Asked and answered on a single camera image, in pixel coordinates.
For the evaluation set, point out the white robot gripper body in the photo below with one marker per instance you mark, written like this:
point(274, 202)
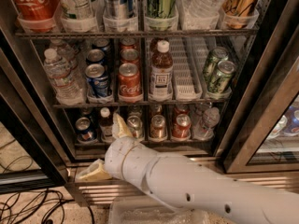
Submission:
point(114, 158)

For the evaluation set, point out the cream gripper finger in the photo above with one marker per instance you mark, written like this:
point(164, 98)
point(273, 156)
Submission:
point(119, 127)
point(95, 172)

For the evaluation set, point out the blue pepsi can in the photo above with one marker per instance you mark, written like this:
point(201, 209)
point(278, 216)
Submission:
point(95, 56)
point(98, 80)
point(104, 45)

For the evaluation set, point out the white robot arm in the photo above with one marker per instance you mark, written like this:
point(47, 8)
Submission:
point(180, 184)

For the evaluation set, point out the bottom shelf tea bottle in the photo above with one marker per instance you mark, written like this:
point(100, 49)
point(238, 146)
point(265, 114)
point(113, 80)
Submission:
point(105, 123)

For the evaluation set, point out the bottom shelf silver green can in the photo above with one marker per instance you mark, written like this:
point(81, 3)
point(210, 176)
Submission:
point(135, 126)

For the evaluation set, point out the bottom shelf pepsi can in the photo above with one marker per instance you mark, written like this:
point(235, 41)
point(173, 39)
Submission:
point(85, 129)

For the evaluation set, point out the bottom shelf brown can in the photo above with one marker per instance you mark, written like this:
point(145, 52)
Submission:
point(157, 129)

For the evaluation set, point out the front red coca-cola can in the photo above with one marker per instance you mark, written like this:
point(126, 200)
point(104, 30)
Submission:
point(129, 80)

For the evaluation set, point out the red coca-cola can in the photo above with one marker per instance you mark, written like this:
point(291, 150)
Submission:
point(130, 56)
point(129, 80)
point(128, 43)

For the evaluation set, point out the bottom shelf red can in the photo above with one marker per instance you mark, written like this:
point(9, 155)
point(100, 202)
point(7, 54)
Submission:
point(181, 126)

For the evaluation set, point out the left glass fridge door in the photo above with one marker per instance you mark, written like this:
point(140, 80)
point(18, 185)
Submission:
point(28, 158)

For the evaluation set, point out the glass fridge door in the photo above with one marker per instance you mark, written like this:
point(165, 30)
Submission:
point(265, 89)
point(28, 158)

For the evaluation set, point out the bottom shelf water bottle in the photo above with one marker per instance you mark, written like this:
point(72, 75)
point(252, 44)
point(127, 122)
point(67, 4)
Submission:
point(204, 128)

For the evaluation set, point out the rear red coca-cola can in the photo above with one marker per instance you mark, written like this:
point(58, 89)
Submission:
point(128, 43)

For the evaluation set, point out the empty white shelf tray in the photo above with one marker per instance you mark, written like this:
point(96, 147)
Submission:
point(185, 80)

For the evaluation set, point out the front green soda can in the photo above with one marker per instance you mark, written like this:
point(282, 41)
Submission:
point(221, 77)

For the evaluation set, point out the green soda can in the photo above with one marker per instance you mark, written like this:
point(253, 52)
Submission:
point(214, 56)
point(221, 77)

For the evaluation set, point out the rear green soda can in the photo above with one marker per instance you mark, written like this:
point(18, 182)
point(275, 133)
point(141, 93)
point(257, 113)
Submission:
point(214, 56)

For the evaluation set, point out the silver blue can top shelf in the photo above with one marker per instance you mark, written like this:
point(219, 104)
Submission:
point(119, 9)

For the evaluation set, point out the clear sprite bottle top shelf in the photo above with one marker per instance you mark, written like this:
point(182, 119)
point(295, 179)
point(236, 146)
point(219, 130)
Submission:
point(77, 9)

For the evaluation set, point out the green bottle top shelf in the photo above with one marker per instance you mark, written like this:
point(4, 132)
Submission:
point(161, 9)

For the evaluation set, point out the right glass fridge door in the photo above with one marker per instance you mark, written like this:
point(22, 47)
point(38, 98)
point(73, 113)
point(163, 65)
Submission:
point(265, 89)

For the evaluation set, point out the clear water bottle top shelf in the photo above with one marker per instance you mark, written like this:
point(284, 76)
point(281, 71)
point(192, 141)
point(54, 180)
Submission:
point(204, 0)

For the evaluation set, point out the large coca-cola bottle top shelf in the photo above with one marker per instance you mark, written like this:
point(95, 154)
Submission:
point(37, 16)

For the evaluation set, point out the orange gold can top shelf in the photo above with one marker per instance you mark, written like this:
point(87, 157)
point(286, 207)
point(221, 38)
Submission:
point(239, 11)

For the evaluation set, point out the clear plastic bin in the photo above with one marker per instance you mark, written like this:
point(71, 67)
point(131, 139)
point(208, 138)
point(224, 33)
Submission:
point(144, 210)

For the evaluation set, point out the front clear water bottle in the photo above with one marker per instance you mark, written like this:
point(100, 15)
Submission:
point(62, 79)

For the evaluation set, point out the front brown tea bottle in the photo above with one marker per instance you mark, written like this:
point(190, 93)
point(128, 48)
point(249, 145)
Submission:
point(161, 70)

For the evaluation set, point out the brown tea bottle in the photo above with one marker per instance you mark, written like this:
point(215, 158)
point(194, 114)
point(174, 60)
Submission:
point(153, 43)
point(161, 70)

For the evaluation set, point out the rear clear water bottle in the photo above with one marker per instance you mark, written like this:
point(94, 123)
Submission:
point(65, 50)

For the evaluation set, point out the rear brown tea bottle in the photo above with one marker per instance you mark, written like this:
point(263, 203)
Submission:
point(153, 43)

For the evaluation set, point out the middle wire shelf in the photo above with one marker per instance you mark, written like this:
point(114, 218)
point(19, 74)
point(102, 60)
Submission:
point(170, 102)

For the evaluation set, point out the wire shelf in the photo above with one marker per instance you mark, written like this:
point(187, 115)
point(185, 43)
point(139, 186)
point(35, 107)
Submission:
point(170, 102)
point(137, 34)

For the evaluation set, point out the top wire shelf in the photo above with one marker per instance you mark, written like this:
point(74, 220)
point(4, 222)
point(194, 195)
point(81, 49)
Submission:
point(137, 34)

